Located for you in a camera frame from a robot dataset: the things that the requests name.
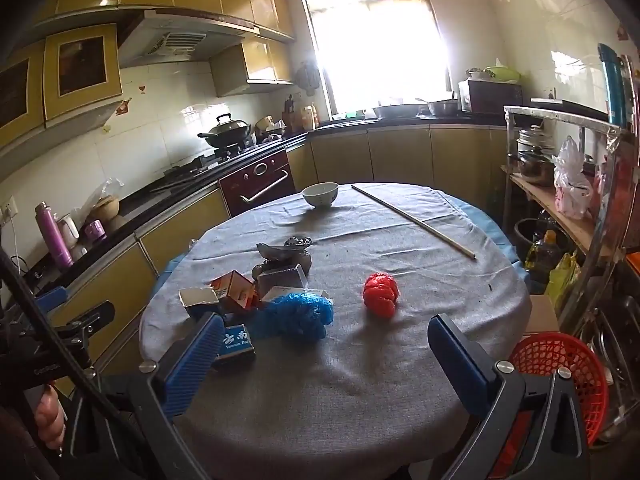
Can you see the clear plastic clamshell container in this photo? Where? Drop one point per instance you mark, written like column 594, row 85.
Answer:
column 280, row 276

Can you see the white bowl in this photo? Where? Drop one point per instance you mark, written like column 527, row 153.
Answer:
column 320, row 195

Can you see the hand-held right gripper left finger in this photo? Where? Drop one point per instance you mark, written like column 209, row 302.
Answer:
column 195, row 355

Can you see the orange bottle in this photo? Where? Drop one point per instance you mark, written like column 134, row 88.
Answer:
column 307, row 117

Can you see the orange box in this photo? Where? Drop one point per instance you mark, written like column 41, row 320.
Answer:
column 235, row 290

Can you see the dark microwave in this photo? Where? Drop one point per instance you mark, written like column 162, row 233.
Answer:
column 492, row 97

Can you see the purple cup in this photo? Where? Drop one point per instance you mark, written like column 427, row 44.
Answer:
column 95, row 230

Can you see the window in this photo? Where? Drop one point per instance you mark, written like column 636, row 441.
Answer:
column 375, row 35

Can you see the red plastic basket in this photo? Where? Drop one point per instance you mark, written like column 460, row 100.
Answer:
column 560, row 355

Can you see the person's left hand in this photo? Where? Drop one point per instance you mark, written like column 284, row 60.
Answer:
column 50, row 415

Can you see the blue plastic bag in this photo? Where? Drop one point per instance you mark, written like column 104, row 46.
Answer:
column 300, row 315

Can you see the blue and white box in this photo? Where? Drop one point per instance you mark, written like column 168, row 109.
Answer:
column 235, row 342

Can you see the stacked metal pots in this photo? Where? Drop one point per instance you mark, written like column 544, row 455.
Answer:
column 535, row 160

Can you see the wall socket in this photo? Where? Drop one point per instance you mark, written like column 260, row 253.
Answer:
column 7, row 210

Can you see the white and pink plastic bag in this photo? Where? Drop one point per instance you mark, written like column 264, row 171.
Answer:
column 572, row 185

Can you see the white jug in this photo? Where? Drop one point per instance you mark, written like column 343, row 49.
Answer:
column 69, row 232

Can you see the yellow base cabinets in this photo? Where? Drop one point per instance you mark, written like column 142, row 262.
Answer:
column 400, row 160

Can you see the dark red oven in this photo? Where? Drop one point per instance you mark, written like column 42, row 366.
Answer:
column 255, row 182

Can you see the black gas stove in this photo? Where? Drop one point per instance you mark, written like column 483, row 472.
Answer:
column 220, row 157

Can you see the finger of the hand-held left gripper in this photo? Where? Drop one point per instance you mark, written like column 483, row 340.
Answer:
column 50, row 299
column 85, row 321

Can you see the green lid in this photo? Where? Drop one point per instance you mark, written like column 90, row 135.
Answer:
column 502, row 74

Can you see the purple thermos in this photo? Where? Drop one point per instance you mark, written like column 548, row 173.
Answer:
column 50, row 235

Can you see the small red plastic bag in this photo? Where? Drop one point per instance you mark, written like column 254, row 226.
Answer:
column 381, row 294

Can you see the wok with lid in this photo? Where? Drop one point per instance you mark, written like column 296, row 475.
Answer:
column 227, row 130

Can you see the long wooden stick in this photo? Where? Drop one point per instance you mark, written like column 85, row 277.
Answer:
column 413, row 221

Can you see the yellow bag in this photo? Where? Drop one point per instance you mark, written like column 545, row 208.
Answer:
column 562, row 280

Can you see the wide metal basin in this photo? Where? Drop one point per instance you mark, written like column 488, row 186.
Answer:
column 397, row 110

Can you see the small metal basin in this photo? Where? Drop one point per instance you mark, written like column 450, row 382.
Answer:
column 442, row 107

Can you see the small yellow wall cabinet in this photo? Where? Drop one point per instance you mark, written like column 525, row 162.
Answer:
column 250, row 67

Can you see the grey tablecloth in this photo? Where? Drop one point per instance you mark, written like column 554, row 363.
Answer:
column 350, row 360

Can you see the cooking oil bottle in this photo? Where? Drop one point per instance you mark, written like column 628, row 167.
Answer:
column 540, row 257

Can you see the brown round gourd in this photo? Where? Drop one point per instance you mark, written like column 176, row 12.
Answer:
column 105, row 207

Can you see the blue thermos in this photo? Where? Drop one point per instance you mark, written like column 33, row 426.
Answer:
column 612, row 90

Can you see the knife block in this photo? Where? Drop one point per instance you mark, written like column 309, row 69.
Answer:
column 288, row 115

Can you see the glass-door wall cabinet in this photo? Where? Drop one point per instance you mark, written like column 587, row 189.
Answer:
column 80, row 70

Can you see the hanging grey utensil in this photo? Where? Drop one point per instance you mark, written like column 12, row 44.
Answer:
column 307, row 77

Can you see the cardboard box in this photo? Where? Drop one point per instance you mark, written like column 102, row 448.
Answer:
column 542, row 312

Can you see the metal rack with wooden shelf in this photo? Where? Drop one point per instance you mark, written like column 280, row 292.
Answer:
column 550, row 205

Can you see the range hood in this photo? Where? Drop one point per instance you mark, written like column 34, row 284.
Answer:
column 165, row 42

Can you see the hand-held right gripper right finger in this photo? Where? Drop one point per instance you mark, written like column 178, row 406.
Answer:
column 460, row 355

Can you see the black pot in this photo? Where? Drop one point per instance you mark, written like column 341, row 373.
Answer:
column 527, row 237

